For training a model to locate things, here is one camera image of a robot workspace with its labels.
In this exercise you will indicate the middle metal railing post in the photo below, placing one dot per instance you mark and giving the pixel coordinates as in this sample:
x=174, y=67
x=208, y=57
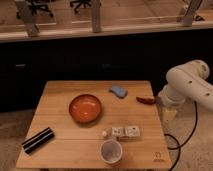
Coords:
x=95, y=15

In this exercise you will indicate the black striped rectangular case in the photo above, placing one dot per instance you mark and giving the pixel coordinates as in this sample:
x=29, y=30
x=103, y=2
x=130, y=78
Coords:
x=37, y=140

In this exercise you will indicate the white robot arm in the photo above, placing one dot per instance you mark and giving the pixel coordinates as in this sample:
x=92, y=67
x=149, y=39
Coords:
x=186, y=81

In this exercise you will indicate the white paper cup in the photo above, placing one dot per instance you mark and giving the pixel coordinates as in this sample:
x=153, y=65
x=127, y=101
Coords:
x=111, y=151

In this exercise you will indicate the left black office chair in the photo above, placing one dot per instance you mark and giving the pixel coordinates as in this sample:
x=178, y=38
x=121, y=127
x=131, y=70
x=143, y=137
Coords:
x=39, y=5

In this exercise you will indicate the pale translucent gripper tip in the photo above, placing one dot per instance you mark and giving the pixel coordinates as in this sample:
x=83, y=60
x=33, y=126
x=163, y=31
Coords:
x=169, y=114

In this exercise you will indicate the right black office chair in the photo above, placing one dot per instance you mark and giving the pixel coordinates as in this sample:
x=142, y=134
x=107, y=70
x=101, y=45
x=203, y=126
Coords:
x=76, y=4

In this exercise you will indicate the red chili pepper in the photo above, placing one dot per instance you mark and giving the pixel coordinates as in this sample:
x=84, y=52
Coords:
x=147, y=101

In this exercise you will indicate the metal railing post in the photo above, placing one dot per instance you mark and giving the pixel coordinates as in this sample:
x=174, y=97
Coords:
x=95, y=15
x=188, y=18
x=27, y=18

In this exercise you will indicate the black office chair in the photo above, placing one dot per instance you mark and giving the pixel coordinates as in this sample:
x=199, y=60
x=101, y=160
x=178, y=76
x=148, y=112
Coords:
x=76, y=4
x=39, y=5

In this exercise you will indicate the orange ceramic bowl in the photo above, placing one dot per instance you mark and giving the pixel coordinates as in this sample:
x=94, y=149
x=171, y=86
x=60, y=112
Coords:
x=85, y=108

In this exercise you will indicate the left metal railing post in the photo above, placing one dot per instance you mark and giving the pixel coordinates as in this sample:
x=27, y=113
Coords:
x=27, y=18

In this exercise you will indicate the right metal railing post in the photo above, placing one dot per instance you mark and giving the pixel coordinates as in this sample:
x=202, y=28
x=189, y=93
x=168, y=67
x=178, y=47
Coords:
x=188, y=18

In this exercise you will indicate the small white round object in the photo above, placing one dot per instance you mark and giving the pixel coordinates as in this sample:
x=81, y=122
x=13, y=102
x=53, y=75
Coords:
x=104, y=133

